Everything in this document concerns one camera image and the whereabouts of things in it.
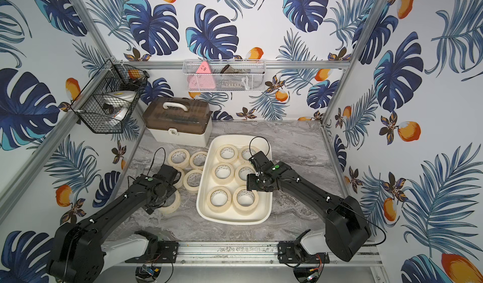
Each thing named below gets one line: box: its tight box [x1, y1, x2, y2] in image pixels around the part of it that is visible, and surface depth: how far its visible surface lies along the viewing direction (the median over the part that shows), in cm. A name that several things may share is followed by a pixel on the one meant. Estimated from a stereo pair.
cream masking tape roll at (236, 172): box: [234, 163, 257, 185], surface depth 95 cm
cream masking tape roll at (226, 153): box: [215, 144, 239, 163], surface depth 105 cm
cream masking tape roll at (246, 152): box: [238, 145, 258, 165], surface depth 104 cm
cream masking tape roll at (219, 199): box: [206, 186, 233, 214], surface depth 89 cm
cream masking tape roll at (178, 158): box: [167, 148, 191, 168], surface depth 103 cm
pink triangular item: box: [186, 61, 216, 90], surface depth 92 cm
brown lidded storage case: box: [142, 96, 213, 148], surface depth 100 cm
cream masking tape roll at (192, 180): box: [183, 169, 203, 194], surface depth 96 cm
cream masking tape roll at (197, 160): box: [189, 150, 208, 171], surface depth 103 cm
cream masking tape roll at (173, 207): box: [157, 189, 182, 215], surface depth 87 cm
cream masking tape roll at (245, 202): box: [232, 185, 260, 216], surface depth 85 cm
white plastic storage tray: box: [196, 133, 273, 226], surface depth 90 cm
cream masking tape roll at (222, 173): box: [211, 162, 235, 185], surface depth 97 cm
